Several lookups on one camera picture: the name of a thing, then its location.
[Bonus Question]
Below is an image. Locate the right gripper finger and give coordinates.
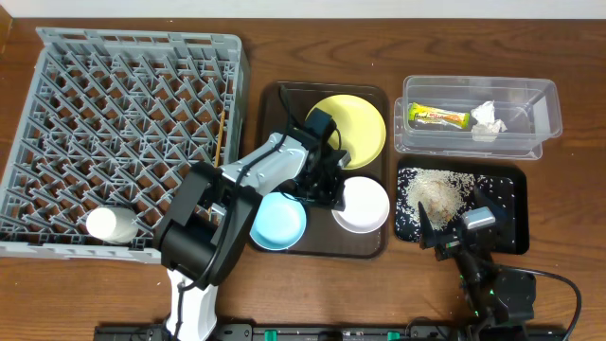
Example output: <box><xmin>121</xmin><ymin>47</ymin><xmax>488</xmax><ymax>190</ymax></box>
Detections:
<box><xmin>473</xmin><ymin>185</ymin><xmax>507</xmax><ymax>223</ymax></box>
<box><xmin>418</xmin><ymin>202</ymin><xmax>437</xmax><ymax>249</ymax></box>

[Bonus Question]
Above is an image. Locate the white bowl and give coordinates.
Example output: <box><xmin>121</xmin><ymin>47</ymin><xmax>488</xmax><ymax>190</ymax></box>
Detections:
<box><xmin>332</xmin><ymin>176</ymin><xmax>390</xmax><ymax>234</ymax></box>

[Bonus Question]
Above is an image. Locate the white tissue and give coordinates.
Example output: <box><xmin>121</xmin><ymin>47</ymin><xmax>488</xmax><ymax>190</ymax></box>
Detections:
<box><xmin>471</xmin><ymin>101</ymin><xmax>508</xmax><ymax>142</ymax></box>

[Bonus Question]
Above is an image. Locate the green snack wrapper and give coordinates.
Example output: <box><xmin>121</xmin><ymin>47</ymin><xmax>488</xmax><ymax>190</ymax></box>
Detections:
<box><xmin>408</xmin><ymin>102</ymin><xmax>471</xmax><ymax>129</ymax></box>

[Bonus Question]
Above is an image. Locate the wooden chopstick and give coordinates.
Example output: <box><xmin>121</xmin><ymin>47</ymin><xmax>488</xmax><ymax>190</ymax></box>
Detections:
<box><xmin>207</xmin><ymin>109</ymin><xmax>226</xmax><ymax>214</ymax></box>

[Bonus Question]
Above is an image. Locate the white cup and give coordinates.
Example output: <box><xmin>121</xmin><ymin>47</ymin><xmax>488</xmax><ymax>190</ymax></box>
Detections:
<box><xmin>85</xmin><ymin>206</ymin><xmax>138</xmax><ymax>243</ymax></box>

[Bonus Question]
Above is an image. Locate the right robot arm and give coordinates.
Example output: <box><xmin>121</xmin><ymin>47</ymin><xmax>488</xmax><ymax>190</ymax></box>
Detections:
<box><xmin>418</xmin><ymin>188</ymin><xmax>536</xmax><ymax>340</ymax></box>

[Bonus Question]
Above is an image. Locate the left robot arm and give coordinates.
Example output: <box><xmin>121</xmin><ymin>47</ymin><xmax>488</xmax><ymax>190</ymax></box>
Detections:
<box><xmin>152</xmin><ymin>109</ymin><xmax>350</xmax><ymax>340</ymax></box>

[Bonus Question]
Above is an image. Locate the black waste tray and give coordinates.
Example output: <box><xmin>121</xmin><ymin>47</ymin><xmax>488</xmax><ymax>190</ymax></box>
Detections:
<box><xmin>395</xmin><ymin>156</ymin><xmax>529</xmax><ymax>255</ymax></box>

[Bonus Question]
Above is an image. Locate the spilled rice pile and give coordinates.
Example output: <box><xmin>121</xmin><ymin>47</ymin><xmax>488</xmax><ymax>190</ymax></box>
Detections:
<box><xmin>395</xmin><ymin>166</ymin><xmax>515</xmax><ymax>250</ymax></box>

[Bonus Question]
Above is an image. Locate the light blue bowl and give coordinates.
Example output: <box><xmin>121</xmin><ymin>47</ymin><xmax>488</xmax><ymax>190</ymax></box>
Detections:
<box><xmin>250</xmin><ymin>192</ymin><xmax>307</xmax><ymax>251</ymax></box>

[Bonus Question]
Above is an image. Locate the yellow round plate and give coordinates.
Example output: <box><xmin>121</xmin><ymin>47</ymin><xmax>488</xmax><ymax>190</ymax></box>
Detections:
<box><xmin>308</xmin><ymin>95</ymin><xmax>386</xmax><ymax>170</ymax></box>

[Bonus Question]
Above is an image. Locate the dark brown serving tray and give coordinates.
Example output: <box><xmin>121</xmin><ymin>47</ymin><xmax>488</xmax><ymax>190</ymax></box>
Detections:
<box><xmin>255</xmin><ymin>81</ymin><xmax>389</xmax><ymax>260</ymax></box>

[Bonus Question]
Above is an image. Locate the clear plastic bin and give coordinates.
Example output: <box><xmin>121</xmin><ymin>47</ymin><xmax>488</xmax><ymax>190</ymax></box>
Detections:
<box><xmin>394</xmin><ymin>75</ymin><xmax>562</xmax><ymax>160</ymax></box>

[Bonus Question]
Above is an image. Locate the grey plastic dish rack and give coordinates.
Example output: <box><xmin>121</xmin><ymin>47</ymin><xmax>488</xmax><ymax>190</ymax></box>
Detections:
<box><xmin>1</xmin><ymin>27</ymin><xmax>250</xmax><ymax>263</ymax></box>

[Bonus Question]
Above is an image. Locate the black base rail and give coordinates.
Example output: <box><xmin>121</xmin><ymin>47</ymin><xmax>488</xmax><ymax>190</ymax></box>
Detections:
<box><xmin>92</xmin><ymin>322</ymin><xmax>569</xmax><ymax>341</ymax></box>

